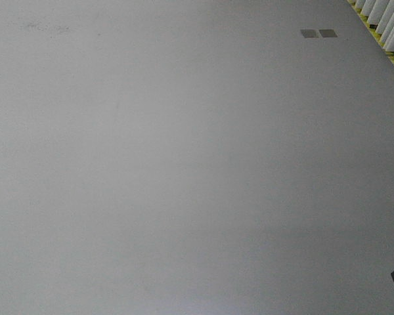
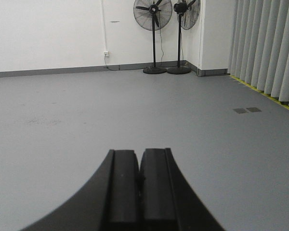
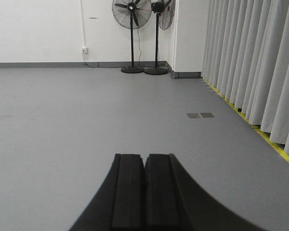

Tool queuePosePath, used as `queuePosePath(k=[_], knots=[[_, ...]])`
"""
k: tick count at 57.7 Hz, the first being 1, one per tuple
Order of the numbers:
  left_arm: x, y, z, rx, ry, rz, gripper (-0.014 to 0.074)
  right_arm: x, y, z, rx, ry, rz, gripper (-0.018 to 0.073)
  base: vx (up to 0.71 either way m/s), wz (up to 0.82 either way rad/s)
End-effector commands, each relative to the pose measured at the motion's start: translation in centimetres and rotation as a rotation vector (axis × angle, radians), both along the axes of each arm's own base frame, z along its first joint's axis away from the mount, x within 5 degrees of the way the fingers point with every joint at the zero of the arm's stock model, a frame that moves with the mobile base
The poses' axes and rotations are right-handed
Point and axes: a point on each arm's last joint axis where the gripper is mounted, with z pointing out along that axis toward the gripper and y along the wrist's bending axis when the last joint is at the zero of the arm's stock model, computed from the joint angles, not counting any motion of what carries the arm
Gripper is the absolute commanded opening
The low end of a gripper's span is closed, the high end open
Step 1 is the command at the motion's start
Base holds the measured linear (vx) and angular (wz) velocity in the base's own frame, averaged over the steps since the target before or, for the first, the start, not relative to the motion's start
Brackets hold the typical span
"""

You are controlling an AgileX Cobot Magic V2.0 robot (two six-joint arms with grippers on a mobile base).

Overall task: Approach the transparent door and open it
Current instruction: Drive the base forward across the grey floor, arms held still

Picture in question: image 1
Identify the white pleated curtain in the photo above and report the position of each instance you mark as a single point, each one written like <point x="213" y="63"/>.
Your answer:
<point x="378" y="16"/>

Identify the grey floor tape patch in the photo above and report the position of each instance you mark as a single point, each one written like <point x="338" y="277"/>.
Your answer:
<point x="309" y="33"/>

